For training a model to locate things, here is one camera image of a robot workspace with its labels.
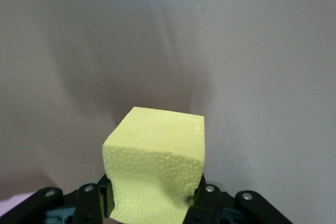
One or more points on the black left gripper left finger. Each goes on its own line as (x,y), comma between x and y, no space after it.
(86,203)

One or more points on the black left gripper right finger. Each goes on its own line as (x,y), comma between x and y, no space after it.
(210,203)

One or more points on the pink foam cube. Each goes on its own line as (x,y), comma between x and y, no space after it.
(13,205)

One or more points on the yellow foam cube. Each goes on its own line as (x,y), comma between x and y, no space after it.
(152,140)

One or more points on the brown table cover sheet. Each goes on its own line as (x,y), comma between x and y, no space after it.
(168,37)

